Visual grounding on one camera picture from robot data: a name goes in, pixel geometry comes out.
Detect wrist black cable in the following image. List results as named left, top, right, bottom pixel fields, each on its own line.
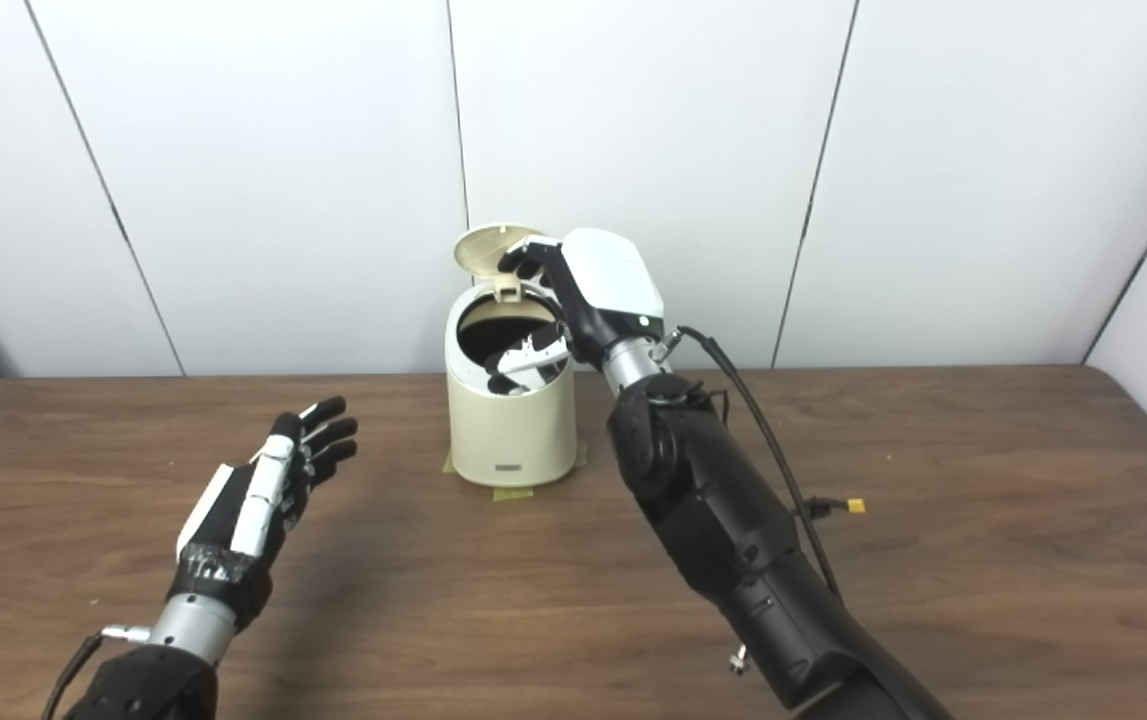
left=658, top=325, right=849, bottom=601
left=41, top=625, right=152, bottom=720

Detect cream-colored bin with lid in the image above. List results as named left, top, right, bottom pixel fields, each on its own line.
left=444, top=223, right=577, bottom=489

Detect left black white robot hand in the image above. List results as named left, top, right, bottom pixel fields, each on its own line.
left=173, top=396, right=360, bottom=631

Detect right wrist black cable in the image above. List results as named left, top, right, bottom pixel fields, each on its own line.
left=658, top=325, right=849, bottom=601

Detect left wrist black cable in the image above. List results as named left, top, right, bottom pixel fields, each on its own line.
left=41, top=625, right=152, bottom=720

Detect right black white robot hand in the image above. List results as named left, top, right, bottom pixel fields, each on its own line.
left=485, top=228, right=666, bottom=396

